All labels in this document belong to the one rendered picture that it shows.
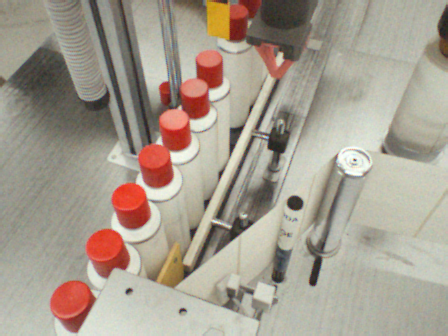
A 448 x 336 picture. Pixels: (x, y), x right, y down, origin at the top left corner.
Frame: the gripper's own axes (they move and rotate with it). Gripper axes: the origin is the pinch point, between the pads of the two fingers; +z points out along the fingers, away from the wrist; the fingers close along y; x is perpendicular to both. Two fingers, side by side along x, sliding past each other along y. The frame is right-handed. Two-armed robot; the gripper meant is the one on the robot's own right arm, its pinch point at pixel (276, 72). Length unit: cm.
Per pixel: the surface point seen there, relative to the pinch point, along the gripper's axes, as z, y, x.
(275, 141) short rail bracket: 10.0, -3.7, -1.8
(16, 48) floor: 102, 85, 147
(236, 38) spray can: -3.9, 0.3, 6.1
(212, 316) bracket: -13.0, -38.3, -5.4
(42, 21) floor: 102, 108, 147
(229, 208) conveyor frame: 13.8, -15.0, 1.6
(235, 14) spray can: -6.8, 1.2, 6.6
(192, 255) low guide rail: 10.0, -25.2, 2.9
